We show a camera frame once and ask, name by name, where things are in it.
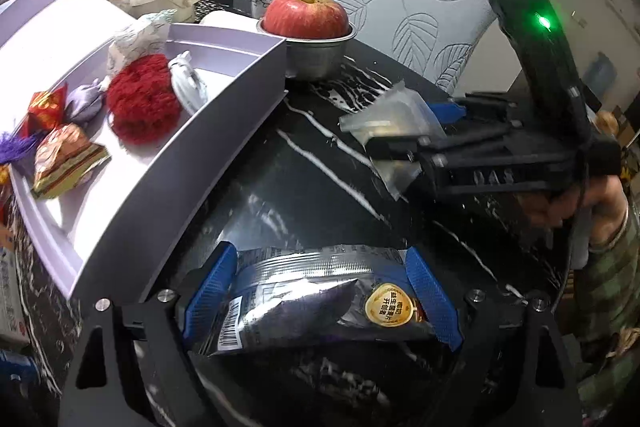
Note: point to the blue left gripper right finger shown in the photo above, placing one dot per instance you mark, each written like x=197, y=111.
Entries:
x=438, y=308

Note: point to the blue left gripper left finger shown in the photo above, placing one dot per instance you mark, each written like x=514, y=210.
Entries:
x=204, y=290

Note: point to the silver foil snack packet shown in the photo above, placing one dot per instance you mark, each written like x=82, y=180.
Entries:
x=281, y=299

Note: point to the gold brown snack packet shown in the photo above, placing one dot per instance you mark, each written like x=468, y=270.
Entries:
x=62, y=159

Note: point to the red fluffy scrunchie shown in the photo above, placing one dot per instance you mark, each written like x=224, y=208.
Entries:
x=140, y=98

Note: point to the lavender satin drawstring pouch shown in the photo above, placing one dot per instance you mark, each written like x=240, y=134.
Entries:
x=84, y=103

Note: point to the red gold candy packet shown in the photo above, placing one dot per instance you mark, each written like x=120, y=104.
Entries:
x=45, y=111

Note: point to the white green-print snack packet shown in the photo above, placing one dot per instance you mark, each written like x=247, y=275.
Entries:
x=145, y=36

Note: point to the person's right hand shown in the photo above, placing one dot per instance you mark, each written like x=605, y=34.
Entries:
x=604, y=196

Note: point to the lavender gift box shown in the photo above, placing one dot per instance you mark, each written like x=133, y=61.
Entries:
x=111, y=236

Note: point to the small metal bowl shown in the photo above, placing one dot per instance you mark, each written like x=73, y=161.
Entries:
x=315, y=59

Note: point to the red apple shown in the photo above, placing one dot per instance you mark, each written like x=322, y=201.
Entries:
x=306, y=19

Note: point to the white paper roll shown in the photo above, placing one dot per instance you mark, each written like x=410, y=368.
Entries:
x=225, y=19

